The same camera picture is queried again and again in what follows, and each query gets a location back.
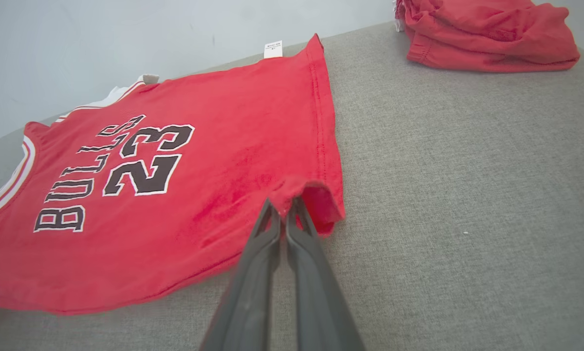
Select red Bulls 23 jersey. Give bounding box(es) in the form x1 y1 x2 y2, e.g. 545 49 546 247
0 33 346 315

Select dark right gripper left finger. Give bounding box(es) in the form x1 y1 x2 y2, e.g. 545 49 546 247
199 197 283 351

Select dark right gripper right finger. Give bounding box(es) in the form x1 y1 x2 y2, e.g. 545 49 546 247
286 196 366 351

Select grey fabric sofa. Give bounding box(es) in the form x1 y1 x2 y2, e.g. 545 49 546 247
0 22 584 351

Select red Bulls shorts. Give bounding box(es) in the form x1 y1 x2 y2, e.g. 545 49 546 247
394 0 581 74

